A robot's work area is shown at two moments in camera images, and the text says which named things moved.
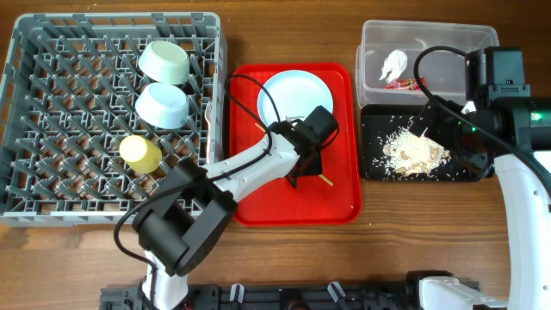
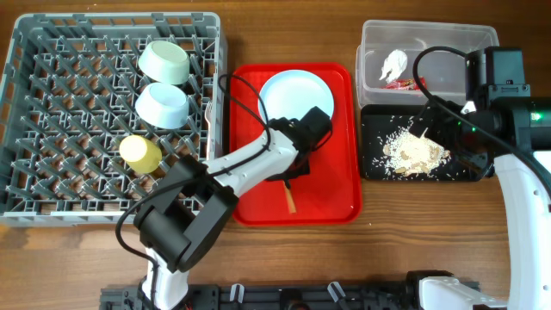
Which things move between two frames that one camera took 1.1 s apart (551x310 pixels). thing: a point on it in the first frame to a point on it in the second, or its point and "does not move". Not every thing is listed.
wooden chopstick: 321,176 to 291,205
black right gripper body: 458,138 does not move
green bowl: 164,62 does not move
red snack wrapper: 417,84 does not move
